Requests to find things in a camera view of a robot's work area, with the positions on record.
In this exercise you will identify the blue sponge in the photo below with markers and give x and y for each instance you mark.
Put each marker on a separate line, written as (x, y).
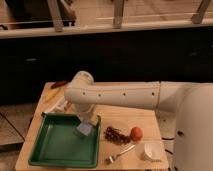
(84, 129)

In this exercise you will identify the yellow banana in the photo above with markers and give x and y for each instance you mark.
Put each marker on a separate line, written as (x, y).
(51, 94)

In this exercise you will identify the white tube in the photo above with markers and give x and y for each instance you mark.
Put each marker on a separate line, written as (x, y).
(61, 106)

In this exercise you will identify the wooden table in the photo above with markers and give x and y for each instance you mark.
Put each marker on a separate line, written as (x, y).
(123, 118)

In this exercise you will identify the bunch of dark grapes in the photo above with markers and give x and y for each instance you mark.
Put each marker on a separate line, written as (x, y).
(114, 135)

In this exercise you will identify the orange tomato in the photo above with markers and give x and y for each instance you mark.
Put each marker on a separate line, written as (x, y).
(136, 134)

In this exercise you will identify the green plastic tray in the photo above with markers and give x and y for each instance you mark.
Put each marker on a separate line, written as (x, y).
(59, 144)

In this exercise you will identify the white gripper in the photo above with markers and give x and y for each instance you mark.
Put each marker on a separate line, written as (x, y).
(85, 112)

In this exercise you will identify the white cup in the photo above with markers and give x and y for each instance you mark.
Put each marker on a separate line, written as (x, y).
(152, 152)

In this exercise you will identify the silver fork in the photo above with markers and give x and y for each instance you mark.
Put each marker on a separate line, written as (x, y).
(113, 158)

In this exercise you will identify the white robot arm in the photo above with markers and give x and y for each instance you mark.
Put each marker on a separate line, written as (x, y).
(191, 102)

